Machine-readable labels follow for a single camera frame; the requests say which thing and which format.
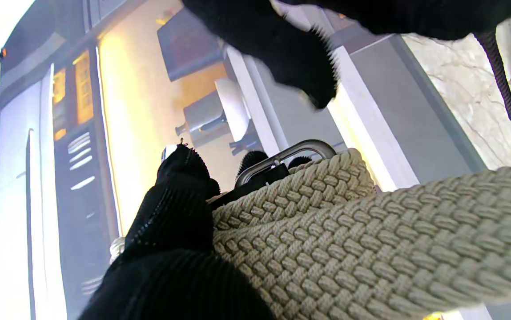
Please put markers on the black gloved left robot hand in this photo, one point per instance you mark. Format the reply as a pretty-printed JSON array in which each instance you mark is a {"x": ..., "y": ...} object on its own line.
[{"x": 175, "y": 231}]

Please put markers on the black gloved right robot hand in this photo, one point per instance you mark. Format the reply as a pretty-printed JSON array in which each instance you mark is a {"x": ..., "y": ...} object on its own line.
[{"x": 282, "y": 44}]

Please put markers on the beige woven belt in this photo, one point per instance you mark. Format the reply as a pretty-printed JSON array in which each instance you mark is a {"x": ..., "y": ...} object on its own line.
[{"x": 371, "y": 249}]

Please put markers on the white ceramic bowl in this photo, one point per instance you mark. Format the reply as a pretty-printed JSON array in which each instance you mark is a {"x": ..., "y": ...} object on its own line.
[{"x": 235, "y": 106}]

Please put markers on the dark angled range hood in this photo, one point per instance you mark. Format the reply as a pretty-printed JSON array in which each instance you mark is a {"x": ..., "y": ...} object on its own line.
[{"x": 188, "y": 44}]

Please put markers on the grey built-in oven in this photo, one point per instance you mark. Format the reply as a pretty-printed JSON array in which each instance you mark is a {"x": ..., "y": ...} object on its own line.
[{"x": 82, "y": 200}]

